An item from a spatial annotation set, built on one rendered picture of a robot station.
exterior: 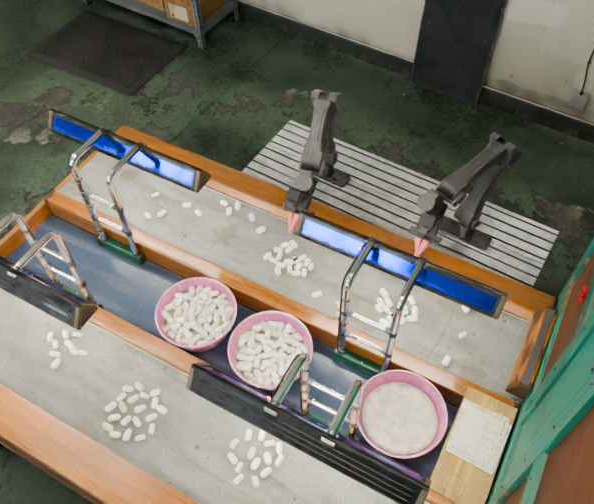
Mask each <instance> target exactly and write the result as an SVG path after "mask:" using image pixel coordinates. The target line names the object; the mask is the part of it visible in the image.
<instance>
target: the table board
mask: <svg viewBox="0 0 594 504"><path fill-rule="evenodd" d="M97 153H98V151H96V150H95V151H94V152H93V153H92V154H91V155H90V156H89V157H88V158H86V159H85V160H84V161H83V162H82V163H81V164H80V165H79V166H78V167H77V168H78V170H80V169H81V168H82V167H84V166H85V165H86V164H87V163H88V162H89V161H90V160H91V159H92V158H93V157H94V156H95V155H96V154H97ZM72 177H73V175H72V173H71V174H70V175H69V176H68V177H67V178H65V179H64V180H63V181H62V182H61V183H60V184H59V185H58V186H57V187H56V188H55V189H54V190H55V191H58V190H59V189H61V188H62V187H63V186H64V185H65V184H66V183H67V182H68V181H69V180H70V179H71V178H72ZM50 215H52V214H51V212H50V210H49V208H48V206H47V205H46V203H45V201H44V199H43V200H42V201H41V202H40V203H39V204H38V205H37V206H36V207H35V208H34V209H33V210H32V211H31V212H30V213H29V214H28V215H27V216H25V217H24V219H25V221H26V223H27V225H28V226H29V228H30V230H31V231H32V232H33V231H34V230H35V229H36V228H37V227H38V226H39V225H41V224H42V223H43V222H44V221H45V220H46V219H47V218H48V217H49V216H50ZM25 239H26V237H25V235H24V234H23V233H22V231H21V229H20V227H19V225H18V224H17V225H16V226H15V227H14V228H13V229H12V230H11V231H10V232H9V233H8V234H7V235H5V236H4V237H3V238H2V239H1V240H0V256H2V257H4V258H7V257H8V256H9V255H10V254H11V253H12V252H13V251H14V250H15V249H16V248H17V247H18V246H19V245H20V244H21V243H22V242H23V241H24V240H25Z"/></svg>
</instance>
